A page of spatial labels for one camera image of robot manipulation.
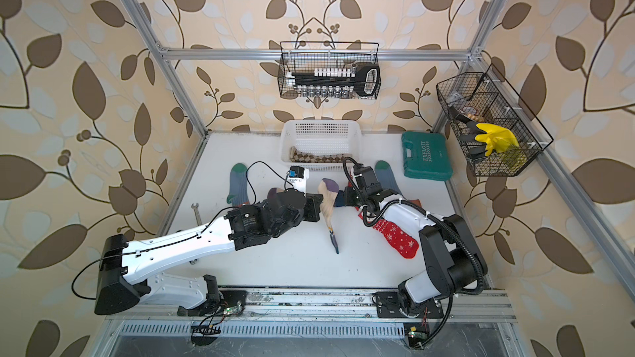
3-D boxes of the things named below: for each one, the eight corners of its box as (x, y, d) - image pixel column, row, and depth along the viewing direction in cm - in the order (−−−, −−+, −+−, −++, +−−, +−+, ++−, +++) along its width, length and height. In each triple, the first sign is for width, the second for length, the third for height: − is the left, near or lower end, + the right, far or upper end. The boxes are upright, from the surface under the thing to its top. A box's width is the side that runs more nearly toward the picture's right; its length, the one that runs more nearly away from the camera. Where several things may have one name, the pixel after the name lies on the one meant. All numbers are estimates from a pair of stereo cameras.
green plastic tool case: (404, 176, 104) (406, 171, 101) (401, 135, 120) (403, 129, 117) (450, 182, 103) (454, 177, 99) (442, 139, 118) (445, 133, 115)
